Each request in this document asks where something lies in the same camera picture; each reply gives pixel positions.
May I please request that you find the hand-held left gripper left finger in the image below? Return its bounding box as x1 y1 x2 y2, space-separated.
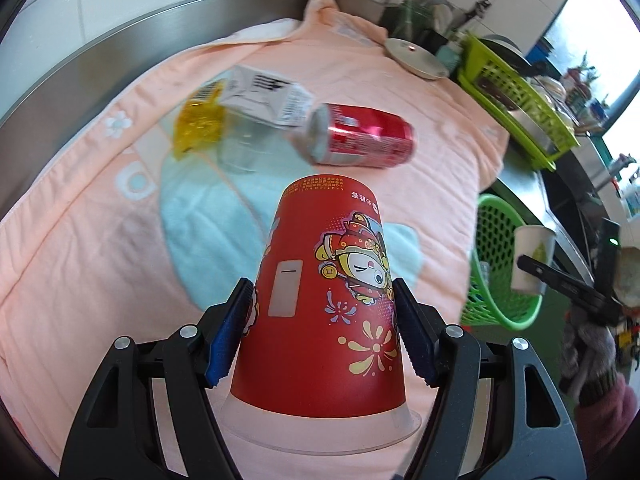
59 277 256 480

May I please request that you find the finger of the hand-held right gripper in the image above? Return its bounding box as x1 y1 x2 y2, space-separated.
516 254 609 311

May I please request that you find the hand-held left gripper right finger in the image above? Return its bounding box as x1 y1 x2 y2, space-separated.
392 275 587 480

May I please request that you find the white paper cup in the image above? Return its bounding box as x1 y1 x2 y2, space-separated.
509 224 558 295

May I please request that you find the green perforated plastic basket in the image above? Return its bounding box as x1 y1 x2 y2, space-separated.
459 193 544 331

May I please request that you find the red cartoon paper cup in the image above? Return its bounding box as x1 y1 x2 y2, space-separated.
217 173 424 454

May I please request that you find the person's right forearm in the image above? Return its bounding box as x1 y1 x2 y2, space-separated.
572 374 640 480

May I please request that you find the person's right hand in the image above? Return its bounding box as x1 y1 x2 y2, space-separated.
559 309 624 406

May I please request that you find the pink towel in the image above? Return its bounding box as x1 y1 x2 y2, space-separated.
0 0 511 466

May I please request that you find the white bowl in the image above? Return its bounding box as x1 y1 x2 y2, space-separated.
539 77 571 111

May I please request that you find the clear plastic cup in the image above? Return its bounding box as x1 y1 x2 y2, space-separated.
217 109 269 174

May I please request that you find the green plastic dish rack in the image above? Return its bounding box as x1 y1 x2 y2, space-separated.
458 32 582 171

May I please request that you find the red soda can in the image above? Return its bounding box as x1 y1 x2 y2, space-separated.
304 103 418 169

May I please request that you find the yellow plastic wrapper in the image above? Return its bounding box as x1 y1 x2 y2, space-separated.
172 82 226 161

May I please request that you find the blue box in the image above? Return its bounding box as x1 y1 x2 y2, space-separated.
529 37 554 69

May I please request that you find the steel pot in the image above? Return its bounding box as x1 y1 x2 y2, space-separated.
479 33 534 74

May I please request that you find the black and white carton box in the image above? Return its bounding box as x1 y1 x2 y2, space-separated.
219 64 314 130

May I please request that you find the round metal lid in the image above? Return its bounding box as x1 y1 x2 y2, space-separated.
383 37 450 81

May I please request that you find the glass jar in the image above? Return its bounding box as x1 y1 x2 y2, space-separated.
397 0 426 41

